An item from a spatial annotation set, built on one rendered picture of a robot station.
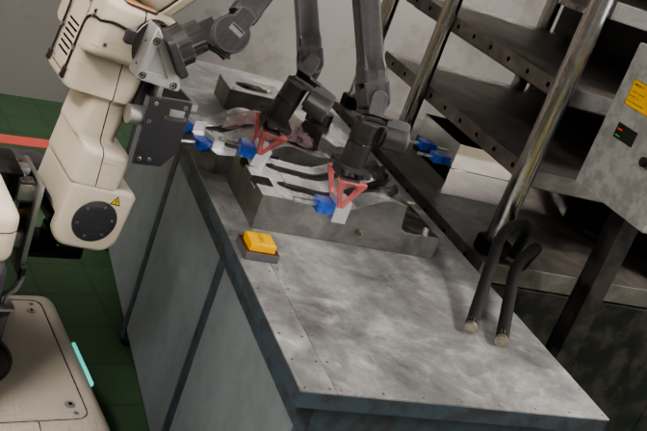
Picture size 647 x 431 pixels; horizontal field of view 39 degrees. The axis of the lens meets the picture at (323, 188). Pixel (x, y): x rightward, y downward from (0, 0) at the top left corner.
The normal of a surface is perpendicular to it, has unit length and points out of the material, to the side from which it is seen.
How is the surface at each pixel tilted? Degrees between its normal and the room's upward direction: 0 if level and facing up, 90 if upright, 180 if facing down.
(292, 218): 90
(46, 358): 0
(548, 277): 90
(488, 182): 90
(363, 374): 0
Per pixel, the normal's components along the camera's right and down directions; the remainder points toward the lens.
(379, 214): 0.31, 0.43
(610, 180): -0.89, -0.18
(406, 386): 0.33, -0.89
